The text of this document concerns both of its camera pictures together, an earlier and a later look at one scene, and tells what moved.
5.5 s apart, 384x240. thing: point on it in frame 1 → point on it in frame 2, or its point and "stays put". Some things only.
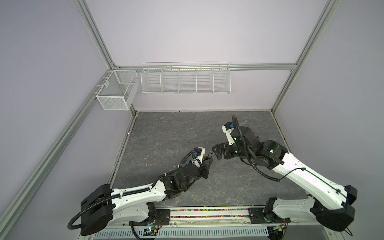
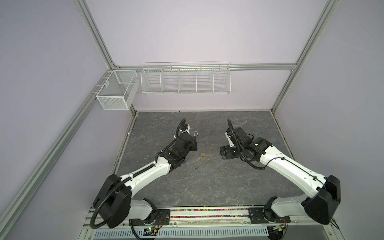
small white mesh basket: [119, 90] stays put
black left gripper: [205, 167] → [193, 141]
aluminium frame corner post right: [327, 13] stays put
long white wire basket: [185, 78] stays put
